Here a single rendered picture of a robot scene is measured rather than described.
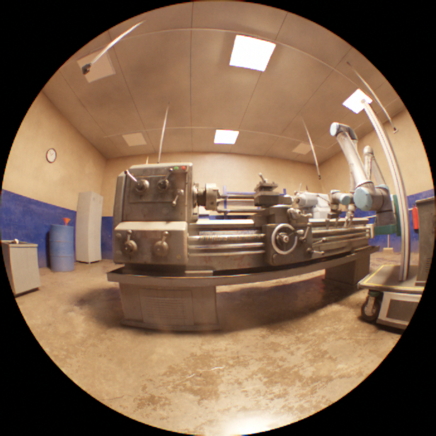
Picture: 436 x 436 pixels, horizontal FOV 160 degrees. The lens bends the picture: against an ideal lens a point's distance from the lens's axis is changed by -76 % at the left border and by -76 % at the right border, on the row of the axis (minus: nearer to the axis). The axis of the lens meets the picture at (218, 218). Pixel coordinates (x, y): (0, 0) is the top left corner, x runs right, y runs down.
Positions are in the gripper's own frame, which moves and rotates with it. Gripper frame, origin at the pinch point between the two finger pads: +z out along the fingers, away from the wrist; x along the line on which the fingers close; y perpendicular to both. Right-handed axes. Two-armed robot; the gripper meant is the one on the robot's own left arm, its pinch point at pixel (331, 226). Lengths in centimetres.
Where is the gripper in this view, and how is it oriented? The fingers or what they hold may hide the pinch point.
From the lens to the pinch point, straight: 158.9
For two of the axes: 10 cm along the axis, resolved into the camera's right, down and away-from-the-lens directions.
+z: 0.8, 9.5, 3.0
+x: -9.8, 1.2, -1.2
